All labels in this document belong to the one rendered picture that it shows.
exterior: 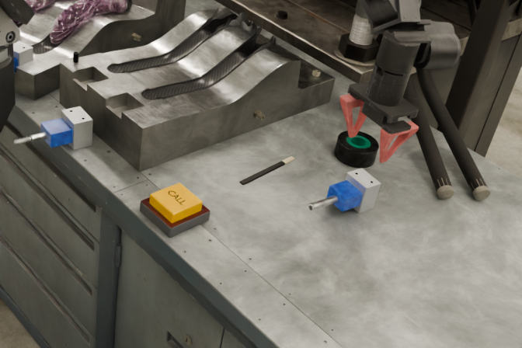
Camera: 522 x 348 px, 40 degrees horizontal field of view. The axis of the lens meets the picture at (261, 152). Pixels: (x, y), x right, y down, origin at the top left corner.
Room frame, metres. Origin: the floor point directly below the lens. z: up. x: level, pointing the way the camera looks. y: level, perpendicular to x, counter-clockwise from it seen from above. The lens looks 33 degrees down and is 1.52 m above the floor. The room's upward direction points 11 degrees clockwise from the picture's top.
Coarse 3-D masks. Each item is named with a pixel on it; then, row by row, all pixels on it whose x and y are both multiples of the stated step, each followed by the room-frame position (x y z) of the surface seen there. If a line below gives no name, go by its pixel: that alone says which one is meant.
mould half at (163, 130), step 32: (192, 32) 1.33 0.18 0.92; (224, 32) 1.32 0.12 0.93; (64, 64) 1.14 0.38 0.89; (96, 64) 1.16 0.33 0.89; (192, 64) 1.24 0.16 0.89; (256, 64) 1.22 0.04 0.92; (288, 64) 1.23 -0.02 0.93; (64, 96) 1.13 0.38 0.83; (96, 96) 1.07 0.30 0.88; (192, 96) 1.12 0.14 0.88; (224, 96) 1.14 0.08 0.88; (256, 96) 1.18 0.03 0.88; (288, 96) 1.25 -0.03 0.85; (320, 96) 1.33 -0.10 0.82; (96, 128) 1.06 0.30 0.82; (128, 128) 1.00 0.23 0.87; (160, 128) 1.01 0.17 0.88; (192, 128) 1.06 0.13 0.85; (224, 128) 1.12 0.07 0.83; (256, 128) 1.19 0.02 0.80; (128, 160) 1.00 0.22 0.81; (160, 160) 1.01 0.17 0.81
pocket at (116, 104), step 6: (114, 96) 1.06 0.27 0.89; (120, 96) 1.07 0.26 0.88; (126, 96) 1.08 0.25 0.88; (132, 96) 1.07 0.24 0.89; (108, 102) 1.05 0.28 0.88; (114, 102) 1.06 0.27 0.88; (120, 102) 1.07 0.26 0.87; (126, 102) 1.08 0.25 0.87; (132, 102) 1.07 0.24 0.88; (138, 102) 1.06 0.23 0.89; (108, 108) 1.04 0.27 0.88; (114, 108) 1.06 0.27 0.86; (120, 108) 1.07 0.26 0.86; (126, 108) 1.07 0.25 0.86; (132, 108) 1.07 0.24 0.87; (120, 114) 1.05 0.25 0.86
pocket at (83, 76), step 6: (78, 72) 1.13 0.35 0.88; (84, 72) 1.14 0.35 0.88; (90, 72) 1.15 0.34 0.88; (96, 72) 1.15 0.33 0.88; (72, 78) 1.12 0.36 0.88; (78, 78) 1.13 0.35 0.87; (84, 78) 1.14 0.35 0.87; (90, 78) 1.15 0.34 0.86; (96, 78) 1.15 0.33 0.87; (102, 78) 1.13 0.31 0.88; (108, 78) 1.12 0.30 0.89; (78, 84) 1.10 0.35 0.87; (84, 84) 1.13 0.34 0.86
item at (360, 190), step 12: (348, 180) 1.01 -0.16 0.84; (360, 180) 1.00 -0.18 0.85; (372, 180) 1.01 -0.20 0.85; (336, 192) 0.97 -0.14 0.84; (348, 192) 0.98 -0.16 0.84; (360, 192) 0.99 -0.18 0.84; (372, 192) 0.99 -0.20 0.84; (312, 204) 0.94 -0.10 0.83; (324, 204) 0.95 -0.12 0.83; (336, 204) 0.97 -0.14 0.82; (348, 204) 0.96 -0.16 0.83; (360, 204) 0.98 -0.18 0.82; (372, 204) 1.00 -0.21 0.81
